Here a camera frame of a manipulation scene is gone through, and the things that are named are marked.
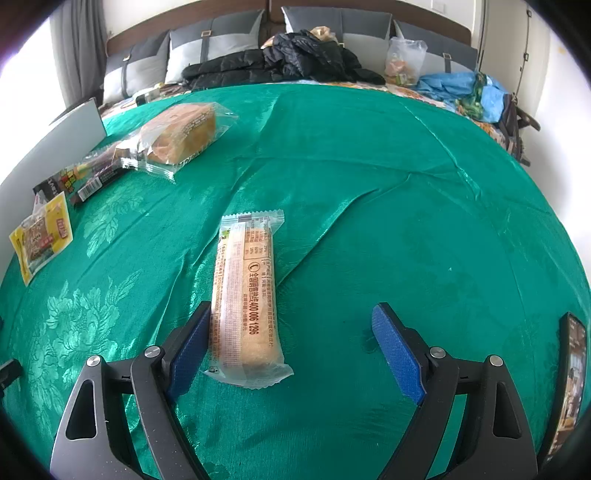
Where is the grey white headboard cushion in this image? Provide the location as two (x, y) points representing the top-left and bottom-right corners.
(281, 6), (394, 48)
(393, 21), (479, 75)
(165, 9), (267, 85)
(102, 33), (171, 105)

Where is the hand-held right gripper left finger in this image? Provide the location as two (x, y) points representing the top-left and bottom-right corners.
(50, 301), (213, 480)

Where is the clear plastic bag with food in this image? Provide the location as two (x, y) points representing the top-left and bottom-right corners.
(385, 37), (428, 88)

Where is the long cake snack packet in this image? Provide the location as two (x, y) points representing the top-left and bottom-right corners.
(203, 209), (295, 391)

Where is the grey curtain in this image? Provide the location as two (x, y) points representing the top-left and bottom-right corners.
(55, 0), (112, 112)

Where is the yellow snack packet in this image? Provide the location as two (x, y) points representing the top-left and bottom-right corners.
(9, 191), (75, 286)

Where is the clear bread packet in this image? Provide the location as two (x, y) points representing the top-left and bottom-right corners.
(115, 102), (240, 185)

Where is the black printed snack packet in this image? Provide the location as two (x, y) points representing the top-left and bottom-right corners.
(33, 142), (139, 207)

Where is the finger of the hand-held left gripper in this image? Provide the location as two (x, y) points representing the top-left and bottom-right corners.
(0, 359), (23, 393)

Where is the blue cloth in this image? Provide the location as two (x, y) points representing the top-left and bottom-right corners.
(416, 71), (513, 123)

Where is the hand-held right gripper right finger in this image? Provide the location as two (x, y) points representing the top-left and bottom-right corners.
(372, 302), (539, 480)

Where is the black puffer jacket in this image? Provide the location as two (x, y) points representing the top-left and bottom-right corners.
(182, 30), (387, 92)

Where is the dark wooden chair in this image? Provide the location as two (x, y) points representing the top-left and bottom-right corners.
(498, 92), (542, 168)

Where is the white box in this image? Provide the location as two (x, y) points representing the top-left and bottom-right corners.
(0, 98), (108, 205)

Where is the black smartphone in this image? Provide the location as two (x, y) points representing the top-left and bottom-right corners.
(538, 312), (590, 468)

